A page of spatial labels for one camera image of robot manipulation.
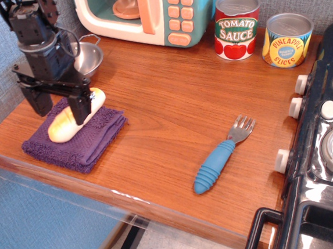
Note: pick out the tomato sauce can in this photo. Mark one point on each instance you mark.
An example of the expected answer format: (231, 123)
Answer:
(235, 27)

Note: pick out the pineapple slices can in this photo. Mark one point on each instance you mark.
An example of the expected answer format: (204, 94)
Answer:
(286, 40)

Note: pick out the small metal bowl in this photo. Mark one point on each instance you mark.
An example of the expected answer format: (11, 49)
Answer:
(89, 55)

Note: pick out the teal toy microwave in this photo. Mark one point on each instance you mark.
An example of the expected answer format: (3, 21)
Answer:
(176, 23)

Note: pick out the blue handled metal fork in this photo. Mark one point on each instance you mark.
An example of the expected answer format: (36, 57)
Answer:
(212, 167)

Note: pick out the yellow toy sausage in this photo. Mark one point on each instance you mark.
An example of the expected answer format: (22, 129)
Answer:
(64, 127)

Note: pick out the folded purple cloth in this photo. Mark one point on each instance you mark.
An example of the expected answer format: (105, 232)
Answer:
(83, 151)

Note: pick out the black toy stove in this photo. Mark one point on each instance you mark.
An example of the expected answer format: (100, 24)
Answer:
(306, 218)

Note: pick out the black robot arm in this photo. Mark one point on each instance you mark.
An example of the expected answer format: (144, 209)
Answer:
(33, 21)

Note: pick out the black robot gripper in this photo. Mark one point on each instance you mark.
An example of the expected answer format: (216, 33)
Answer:
(50, 70)

